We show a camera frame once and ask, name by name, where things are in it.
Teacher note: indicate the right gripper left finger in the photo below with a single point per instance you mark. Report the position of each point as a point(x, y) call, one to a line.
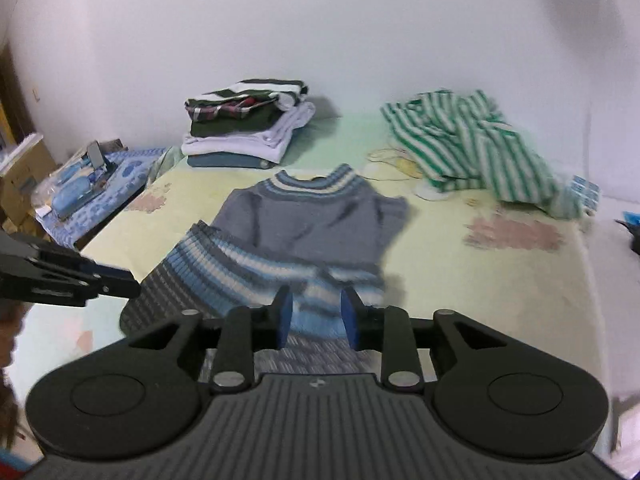
point(246, 331)

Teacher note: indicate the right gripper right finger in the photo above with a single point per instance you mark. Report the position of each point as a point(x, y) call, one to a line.
point(389, 332)

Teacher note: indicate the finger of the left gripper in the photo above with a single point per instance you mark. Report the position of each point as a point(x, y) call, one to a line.
point(113, 281)

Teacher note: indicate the grey knit sweater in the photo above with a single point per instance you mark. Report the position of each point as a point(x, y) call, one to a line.
point(318, 237)

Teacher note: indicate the blue case on side table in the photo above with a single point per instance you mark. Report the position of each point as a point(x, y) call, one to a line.
point(70, 196)

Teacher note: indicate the cardboard box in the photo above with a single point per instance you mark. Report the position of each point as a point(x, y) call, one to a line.
point(21, 171)

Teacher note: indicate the blue patterned cloth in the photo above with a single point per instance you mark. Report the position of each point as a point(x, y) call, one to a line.
point(113, 188)

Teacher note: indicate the yellow baby blanket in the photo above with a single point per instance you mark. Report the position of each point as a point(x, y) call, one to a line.
point(517, 271)

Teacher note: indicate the blue folded garment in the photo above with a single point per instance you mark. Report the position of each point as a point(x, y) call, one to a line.
point(228, 160)

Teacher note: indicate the white folded garment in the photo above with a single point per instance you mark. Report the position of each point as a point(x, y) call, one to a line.
point(270, 144)

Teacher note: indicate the red plaid folded shirt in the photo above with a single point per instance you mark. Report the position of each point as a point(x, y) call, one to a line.
point(204, 111)

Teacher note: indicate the green white striped garment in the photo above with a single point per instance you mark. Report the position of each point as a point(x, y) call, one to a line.
point(462, 142)

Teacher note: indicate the dark green folded garment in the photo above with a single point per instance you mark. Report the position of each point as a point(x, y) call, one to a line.
point(261, 119)

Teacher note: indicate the black power adapter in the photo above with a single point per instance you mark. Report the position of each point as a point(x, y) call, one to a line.
point(634, 237)

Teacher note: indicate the blue plastic object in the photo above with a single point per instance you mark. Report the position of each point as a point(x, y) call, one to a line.
point(631, 221)

